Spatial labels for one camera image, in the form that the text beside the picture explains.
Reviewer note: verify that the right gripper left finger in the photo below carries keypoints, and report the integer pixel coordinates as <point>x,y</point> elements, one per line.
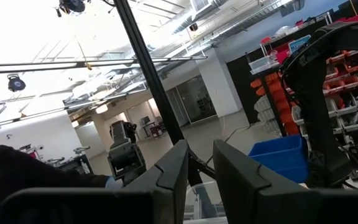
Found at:
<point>166,193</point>

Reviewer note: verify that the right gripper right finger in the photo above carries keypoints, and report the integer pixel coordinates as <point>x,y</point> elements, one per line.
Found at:
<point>241,193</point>

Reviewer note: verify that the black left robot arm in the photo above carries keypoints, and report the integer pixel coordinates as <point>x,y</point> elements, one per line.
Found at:
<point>319,124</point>

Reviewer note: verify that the blue plastic bin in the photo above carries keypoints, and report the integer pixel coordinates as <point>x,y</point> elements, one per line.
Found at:
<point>278,158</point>

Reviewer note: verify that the small clear storage box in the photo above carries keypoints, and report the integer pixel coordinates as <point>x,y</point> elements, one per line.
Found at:
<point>261,64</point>

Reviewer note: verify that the blue sign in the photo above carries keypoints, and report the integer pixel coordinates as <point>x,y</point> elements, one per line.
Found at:
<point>300,44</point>

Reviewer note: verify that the silver ceiling duct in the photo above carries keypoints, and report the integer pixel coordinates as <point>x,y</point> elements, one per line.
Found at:
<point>204,9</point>

